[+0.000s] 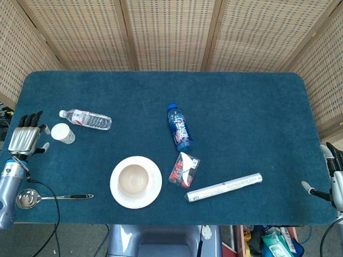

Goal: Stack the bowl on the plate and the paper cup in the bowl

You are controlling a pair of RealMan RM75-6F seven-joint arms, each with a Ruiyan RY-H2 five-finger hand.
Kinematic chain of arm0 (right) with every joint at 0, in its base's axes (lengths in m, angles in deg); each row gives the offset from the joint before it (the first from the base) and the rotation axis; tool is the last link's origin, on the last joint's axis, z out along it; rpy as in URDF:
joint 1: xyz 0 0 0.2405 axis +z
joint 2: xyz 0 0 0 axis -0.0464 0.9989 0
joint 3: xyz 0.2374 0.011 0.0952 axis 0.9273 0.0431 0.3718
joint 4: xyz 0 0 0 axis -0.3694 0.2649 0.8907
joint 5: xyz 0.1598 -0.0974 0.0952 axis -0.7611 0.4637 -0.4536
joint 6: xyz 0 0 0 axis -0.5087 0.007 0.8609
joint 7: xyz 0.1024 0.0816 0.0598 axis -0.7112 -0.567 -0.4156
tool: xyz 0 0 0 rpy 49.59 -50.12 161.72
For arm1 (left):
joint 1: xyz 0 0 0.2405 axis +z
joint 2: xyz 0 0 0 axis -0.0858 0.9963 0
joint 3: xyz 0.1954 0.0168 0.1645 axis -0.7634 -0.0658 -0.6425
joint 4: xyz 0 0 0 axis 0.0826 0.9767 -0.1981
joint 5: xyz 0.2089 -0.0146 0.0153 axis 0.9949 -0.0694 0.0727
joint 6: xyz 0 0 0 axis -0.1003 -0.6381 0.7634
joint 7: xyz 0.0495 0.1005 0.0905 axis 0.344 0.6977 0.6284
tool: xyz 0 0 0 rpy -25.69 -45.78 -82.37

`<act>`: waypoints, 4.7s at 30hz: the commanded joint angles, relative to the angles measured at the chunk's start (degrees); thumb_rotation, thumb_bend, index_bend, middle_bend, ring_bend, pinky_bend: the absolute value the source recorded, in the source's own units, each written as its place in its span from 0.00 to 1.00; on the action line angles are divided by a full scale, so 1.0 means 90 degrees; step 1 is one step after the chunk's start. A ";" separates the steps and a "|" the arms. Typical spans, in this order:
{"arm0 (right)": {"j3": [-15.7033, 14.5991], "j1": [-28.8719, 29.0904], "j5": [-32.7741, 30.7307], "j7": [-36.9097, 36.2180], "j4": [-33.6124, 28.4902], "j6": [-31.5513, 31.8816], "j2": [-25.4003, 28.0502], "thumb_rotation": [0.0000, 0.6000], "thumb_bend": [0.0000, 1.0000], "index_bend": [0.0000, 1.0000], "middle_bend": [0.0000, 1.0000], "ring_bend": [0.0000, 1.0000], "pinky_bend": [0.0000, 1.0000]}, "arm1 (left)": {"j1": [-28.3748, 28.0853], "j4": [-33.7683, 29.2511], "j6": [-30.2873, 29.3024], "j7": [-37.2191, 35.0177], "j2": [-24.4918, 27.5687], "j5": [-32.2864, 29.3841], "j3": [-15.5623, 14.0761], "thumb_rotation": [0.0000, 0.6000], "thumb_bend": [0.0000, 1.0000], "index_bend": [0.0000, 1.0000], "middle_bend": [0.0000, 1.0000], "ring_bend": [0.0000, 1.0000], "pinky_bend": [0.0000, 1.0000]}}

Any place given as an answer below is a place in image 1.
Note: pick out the green wet wipes packet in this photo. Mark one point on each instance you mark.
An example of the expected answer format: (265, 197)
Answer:
(274, 245)

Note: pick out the bamboo folding screen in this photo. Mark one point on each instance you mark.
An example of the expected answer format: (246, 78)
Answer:
(171, 34)

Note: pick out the transparent water bottle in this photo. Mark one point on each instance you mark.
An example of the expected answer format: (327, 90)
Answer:
(89, 121)

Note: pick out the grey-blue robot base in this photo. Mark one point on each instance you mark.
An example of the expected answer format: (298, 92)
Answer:
(160, 241)

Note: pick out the red white black packet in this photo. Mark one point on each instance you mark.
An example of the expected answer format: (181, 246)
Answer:
(185, 170)

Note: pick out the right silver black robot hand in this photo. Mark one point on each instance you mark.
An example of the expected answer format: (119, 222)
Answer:
(338, 182)

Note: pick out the teal blue table mat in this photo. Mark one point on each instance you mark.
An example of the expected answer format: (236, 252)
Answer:
(227, 107)

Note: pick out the small beige bowl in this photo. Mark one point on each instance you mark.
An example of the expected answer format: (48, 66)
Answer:
(133, 178)

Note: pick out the white round plate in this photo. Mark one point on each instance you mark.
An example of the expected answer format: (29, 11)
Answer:
(155, 182)

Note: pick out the pink storage crate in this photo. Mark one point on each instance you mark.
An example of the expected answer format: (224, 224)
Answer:
(242, 241)

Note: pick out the white paper cup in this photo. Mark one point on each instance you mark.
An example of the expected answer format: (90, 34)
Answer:
(62, 134)

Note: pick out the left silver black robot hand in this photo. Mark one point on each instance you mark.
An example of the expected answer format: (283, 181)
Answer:
(24, 139)

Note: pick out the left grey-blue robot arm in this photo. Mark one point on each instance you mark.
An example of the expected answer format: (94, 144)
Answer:
(9, 187)

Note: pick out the silver foil roll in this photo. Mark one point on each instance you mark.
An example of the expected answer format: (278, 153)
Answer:
(223, 187)

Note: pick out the blue drink bottle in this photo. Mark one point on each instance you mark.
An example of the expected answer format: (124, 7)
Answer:
(180, 128)

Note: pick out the white red product box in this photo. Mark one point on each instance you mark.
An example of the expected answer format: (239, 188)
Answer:
(288, 238)

